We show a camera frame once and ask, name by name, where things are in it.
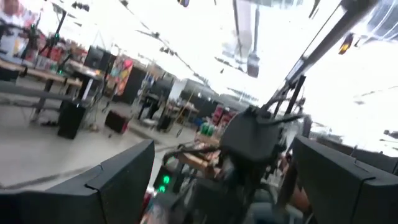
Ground black station frame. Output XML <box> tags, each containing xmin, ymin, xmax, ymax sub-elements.
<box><xmin>261</xmin><ymin>0</ymin><xmax>380</xmax><ymax>116</ymax></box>

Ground black bin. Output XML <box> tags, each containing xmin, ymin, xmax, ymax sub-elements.
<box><xmin>57</xmin><ymin>99</ymin><xmax>87</xmax><ymax>140</ymax></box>

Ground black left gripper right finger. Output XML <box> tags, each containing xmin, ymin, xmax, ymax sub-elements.
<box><xmin>293</xmin><ymin>135</ymin><xmax>398</xmax><ymax>224</ymax></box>

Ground grey hanging device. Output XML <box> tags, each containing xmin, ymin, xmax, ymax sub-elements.
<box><xmin>247</xmin><ymin>52</ymin><xmax>261</xmax><ymax>78</ymax></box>

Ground black monitor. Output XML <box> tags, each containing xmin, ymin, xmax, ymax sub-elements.
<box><xmin>83</xmin><ymin>45</ymin><xmax>116</xmax><ymax>72</ymax></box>

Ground green bottles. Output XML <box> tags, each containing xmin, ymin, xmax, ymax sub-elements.
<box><xmin>200</xmin><ymin>123</ymin><xmax>216</xmax><ymax>137</ymax></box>

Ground orange lamp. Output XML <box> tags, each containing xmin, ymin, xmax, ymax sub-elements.
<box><xmin>338</xmin><ymin>32</ymin><xmax>354</xmax><ymax>56</ymax></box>

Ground colourful poster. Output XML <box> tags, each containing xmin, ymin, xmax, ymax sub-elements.
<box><xmin>108</xmin><ymin>55</ymin><xmax>135</xmax><ymax>96</ymax></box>

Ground red crates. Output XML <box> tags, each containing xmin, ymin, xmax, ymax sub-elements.
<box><xmin>211</xmin><ymin>105</ymin><xmax>234</xmax><ymax>127</ymax></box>

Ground wooden work table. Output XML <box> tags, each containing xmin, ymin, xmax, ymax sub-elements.
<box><xmin>0</xmin><ymin>57</ymin><xmax>83</xmax><ymax>124</ymax></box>

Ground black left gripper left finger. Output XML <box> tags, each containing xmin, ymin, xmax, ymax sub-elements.
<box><xmin>0</xmin><ymin>139</ymin><xmax>155</xmax><ymax>224</ymax></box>

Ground dark red box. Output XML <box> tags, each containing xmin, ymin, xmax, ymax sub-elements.
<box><xmin>104</xmin><ymin>109</ymin><xmax>131</xmax><ymax>134</ymax></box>

